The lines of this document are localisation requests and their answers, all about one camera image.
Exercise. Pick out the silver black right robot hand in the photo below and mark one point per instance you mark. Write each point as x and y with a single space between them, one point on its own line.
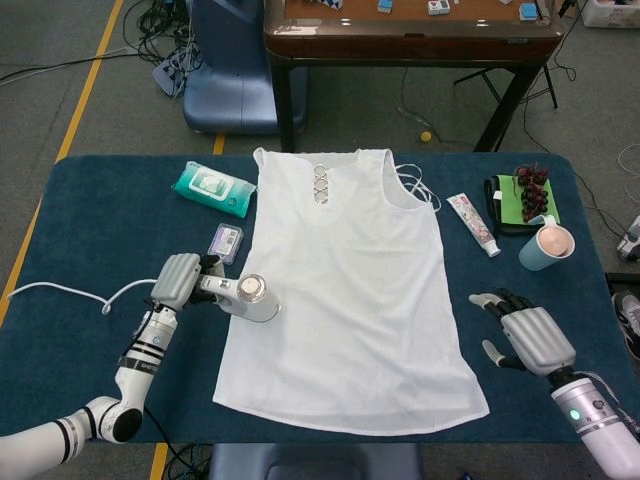
540 340

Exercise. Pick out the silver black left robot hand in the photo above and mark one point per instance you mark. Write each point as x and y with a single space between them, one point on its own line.
175 280

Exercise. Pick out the white handheld steam iron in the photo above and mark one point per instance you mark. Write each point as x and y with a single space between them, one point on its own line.
255 305

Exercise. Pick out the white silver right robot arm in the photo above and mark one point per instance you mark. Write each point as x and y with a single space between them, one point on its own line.
595 420

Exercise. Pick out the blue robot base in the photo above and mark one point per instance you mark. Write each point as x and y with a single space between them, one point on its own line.
230 75

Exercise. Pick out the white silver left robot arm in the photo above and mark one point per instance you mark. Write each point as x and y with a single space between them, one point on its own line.
140 365

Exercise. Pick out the clear purple plastic box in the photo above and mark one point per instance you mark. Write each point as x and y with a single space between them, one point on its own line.
227 242

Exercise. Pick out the light blue mug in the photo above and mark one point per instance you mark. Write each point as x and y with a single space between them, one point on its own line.
537 252

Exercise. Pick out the grey black sneaker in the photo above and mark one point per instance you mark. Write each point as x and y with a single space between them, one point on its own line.
627 320

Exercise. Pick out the dark blue table cover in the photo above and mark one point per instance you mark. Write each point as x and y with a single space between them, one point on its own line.
100 225

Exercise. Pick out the green wet wipes pack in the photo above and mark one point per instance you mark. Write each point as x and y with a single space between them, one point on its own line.
210 187

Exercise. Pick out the white toothpaste tube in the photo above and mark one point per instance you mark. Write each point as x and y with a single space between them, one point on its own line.
472 225

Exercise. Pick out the grey handheld device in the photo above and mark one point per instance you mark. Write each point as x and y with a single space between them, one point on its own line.
630 240

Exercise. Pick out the black and green pouch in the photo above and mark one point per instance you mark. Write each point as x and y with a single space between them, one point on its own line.
505 205

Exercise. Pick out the dark red grape bunch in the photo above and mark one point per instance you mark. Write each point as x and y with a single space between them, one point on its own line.
532 192

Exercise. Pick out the white sleeveless top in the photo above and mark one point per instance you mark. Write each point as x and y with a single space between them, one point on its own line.
340 300

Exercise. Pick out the white power strip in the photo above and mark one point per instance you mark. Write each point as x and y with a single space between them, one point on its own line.
170 72

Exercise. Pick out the blue robot body housing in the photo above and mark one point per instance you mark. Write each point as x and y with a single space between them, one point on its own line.
310 462

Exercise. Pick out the yellow ball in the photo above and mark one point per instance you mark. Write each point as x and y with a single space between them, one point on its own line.
425 136

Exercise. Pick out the blue white snake puzzle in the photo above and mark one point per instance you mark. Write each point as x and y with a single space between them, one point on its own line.
320 4

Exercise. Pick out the brown wooden mahjong table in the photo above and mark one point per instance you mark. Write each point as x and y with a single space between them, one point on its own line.
410 42

